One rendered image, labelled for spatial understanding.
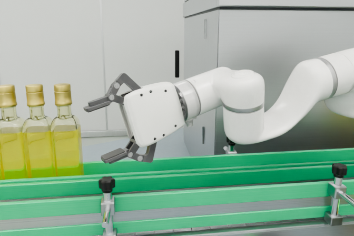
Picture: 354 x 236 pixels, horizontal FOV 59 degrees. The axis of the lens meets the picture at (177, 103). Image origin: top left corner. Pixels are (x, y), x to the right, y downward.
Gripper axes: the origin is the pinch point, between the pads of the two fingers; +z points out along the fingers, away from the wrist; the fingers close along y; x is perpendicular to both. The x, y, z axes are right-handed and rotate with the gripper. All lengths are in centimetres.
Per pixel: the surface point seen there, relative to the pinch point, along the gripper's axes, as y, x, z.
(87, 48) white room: 23, -322, -72
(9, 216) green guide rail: -11.1, -11.0, 18.5
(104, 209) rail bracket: -14.0, -1.9, 3.2
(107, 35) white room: 32, -312, -96
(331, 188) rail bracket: -25.6, 11.6, -38.4
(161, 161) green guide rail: -16.5, -16.6, -14.8
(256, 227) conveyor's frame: -29.4, 5.0, -22.8
